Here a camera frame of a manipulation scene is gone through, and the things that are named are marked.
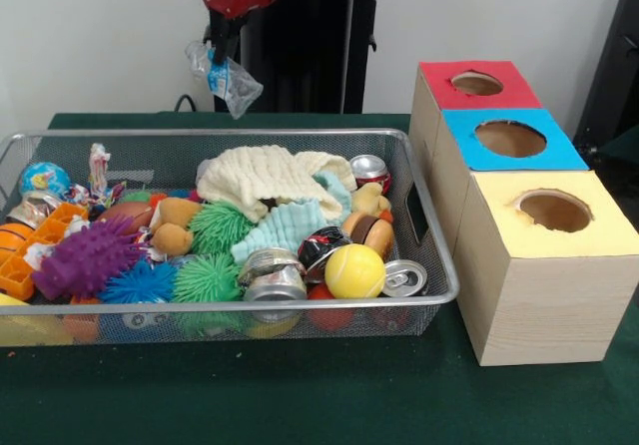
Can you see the silver can with pull tab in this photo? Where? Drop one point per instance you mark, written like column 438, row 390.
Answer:
column 404, row 278

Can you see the red soda can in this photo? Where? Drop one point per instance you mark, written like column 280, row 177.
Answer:
column 369, row 169

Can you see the green spiky ball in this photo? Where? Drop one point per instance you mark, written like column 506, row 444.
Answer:
column 207, row 279

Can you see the wooden box with three holes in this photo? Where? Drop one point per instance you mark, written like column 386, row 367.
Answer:
column 544, row 285

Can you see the yellow plush duck toy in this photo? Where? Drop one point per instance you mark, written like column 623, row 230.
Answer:
column 371, row 201

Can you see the small orange basketball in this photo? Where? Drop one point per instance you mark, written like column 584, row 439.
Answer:
column 12, row 237

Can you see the light teal cloth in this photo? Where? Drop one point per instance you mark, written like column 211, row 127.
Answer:
column 285, row 230

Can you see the crushed silver can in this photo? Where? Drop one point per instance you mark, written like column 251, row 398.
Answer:
column 272, row 275

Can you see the clear shallow mesh bin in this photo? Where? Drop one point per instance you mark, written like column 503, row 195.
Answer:
column 200, row 315

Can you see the cream knitted cloth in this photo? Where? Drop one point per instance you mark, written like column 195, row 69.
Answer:
column 265, row 181

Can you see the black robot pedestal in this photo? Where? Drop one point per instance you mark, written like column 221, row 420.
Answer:
column 319, row 46

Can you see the purple spiky ball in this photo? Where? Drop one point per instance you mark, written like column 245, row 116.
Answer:
column 85, row 260

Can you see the clear plastic bag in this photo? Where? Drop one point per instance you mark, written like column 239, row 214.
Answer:
column 235, row 84

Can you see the dark green table cloth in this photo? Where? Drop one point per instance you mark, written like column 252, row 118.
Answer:
column 300, row 395

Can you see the blue globe ball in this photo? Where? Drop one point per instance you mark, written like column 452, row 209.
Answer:
column 45, row 179

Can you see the small toy hamburger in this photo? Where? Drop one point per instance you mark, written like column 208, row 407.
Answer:
column 367, row 233

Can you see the yellow tennis ball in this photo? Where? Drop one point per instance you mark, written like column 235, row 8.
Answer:
column 354, row 270

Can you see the black side stand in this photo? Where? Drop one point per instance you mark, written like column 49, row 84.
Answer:
column 619, row 66

